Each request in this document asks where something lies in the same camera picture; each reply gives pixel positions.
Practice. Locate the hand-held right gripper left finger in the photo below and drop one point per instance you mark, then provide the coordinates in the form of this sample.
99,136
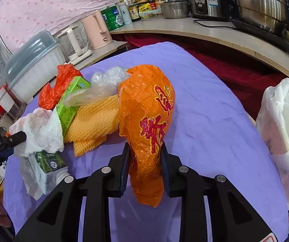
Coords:
125,167

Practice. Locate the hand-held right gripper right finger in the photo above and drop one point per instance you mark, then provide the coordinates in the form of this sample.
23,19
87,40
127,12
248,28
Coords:
165,175

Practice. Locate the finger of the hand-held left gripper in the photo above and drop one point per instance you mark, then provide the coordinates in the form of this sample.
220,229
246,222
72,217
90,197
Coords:
18,137

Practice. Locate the white paper towel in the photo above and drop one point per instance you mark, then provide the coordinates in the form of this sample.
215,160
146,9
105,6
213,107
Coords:
41,131

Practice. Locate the green and white drink carton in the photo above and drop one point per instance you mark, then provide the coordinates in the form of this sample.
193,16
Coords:
46,169

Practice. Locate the orange red-printed plastic bag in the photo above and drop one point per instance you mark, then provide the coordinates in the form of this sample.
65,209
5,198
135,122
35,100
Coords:
144,105

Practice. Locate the bin with white bag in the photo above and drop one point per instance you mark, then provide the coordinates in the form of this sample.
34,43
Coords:
280,121

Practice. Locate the small yellow foam net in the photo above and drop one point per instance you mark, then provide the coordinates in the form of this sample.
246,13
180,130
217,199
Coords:
89,146

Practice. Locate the large yellow foam net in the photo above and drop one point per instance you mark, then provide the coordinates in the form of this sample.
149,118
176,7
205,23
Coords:
96,121

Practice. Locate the green cardboard box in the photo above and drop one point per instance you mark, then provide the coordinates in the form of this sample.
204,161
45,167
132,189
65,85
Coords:
68,108

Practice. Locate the red-orange plastic bag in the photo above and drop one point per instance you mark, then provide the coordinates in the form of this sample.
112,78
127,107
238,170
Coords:
58,83

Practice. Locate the purple cloth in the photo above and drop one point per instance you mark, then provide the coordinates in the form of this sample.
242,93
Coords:
210,121

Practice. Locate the white container with clear lid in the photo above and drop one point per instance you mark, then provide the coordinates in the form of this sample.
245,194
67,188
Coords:
33,68

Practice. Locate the dark red cloth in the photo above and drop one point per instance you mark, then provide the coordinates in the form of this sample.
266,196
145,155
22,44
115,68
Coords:
235,75

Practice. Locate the pink electric kettle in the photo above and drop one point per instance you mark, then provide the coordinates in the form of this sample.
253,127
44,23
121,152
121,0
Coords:
96,30

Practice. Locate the pink dotted curtain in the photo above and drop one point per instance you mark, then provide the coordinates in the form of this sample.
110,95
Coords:
46,5

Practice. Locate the green tin can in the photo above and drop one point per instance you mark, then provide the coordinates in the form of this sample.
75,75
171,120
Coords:
111,19

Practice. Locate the white bottle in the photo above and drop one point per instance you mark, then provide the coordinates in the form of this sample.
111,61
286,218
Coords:
125,13

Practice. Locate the dark sauce bottle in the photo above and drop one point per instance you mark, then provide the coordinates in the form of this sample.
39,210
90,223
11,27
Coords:
134,11

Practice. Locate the yellow food packet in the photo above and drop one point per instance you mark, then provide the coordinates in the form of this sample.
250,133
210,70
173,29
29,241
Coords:
147,10

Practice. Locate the steel bowl with lid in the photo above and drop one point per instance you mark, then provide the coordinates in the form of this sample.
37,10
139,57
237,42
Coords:
174,8

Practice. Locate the black induction cooker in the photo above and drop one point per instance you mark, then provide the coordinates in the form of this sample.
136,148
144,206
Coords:
255,31

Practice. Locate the orange-capped sauce bottle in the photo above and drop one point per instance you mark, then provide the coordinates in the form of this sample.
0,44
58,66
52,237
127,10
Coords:
158,0

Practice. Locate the large steel steamer pot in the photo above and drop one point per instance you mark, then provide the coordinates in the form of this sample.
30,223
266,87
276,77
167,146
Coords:
260,5

